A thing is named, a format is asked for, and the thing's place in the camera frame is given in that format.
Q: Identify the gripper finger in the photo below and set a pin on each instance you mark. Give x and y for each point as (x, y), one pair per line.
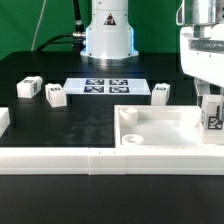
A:
(202, 88)

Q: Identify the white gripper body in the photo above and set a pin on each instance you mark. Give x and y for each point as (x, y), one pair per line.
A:
(203, 56)

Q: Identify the white square tabletop panel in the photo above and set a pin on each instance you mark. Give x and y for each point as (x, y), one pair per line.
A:
(163, 126)

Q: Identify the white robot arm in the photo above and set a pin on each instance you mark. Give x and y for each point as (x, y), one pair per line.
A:
(201, 13)

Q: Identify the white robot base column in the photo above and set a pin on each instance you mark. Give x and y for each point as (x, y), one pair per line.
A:
(109, 37)

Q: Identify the white obstacle fence wall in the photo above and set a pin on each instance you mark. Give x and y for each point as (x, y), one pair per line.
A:
(119, 160)

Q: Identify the white marker base plate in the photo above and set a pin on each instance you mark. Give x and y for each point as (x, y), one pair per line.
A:
(106, 86)

